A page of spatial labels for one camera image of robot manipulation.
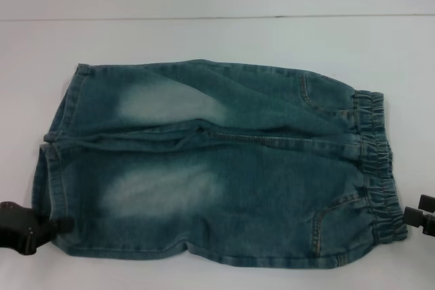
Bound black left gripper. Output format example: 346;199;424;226
0;201;74;257

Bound blue denim shorts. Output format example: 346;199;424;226
32;60;408;268

